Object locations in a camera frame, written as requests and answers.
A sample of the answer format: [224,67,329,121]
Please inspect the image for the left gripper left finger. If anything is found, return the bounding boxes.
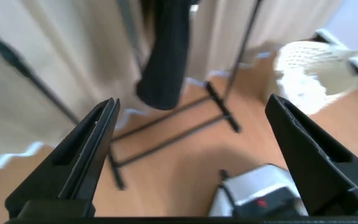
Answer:
[4,97,121,218]

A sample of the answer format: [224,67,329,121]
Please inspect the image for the black shorts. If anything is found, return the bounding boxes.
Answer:
[135,0,199,111]

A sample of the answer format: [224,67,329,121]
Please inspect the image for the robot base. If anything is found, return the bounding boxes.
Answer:
[208,164,310,218]

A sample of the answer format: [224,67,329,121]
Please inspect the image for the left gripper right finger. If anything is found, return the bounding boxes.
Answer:
[265,94,358,217]

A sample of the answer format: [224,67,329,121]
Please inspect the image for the beige curtain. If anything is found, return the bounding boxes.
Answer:
[0,0,344,171]

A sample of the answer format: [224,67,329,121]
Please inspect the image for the black clothes rack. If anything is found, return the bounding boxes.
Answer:
[0,0,263,191]

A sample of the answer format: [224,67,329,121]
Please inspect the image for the white laundry basket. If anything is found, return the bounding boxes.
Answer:
[275,40,358,96]

